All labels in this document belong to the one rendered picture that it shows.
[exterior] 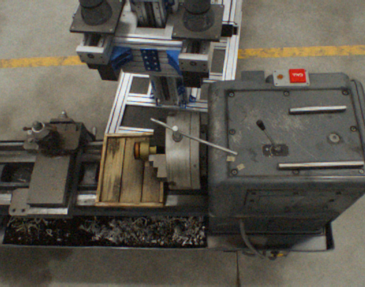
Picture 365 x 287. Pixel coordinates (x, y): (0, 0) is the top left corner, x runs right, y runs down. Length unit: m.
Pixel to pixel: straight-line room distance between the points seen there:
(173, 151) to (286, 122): 0.42
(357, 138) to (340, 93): 0.19
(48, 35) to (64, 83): 0.61
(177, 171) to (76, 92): 1.93
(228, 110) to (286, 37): 2.05
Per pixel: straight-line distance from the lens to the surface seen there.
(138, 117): 2.61
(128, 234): 1.91
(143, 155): 1.46
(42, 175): 1.72
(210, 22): 1.73
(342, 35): 3.47
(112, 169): 1.71
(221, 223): 1.75
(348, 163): 1.31
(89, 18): 1.84
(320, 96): 1.44
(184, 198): 1.62
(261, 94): 1.40
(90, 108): 3.02
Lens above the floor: 2.40
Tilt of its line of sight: 64 degrees down
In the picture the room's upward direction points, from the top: 9 degrees counter-clockwise
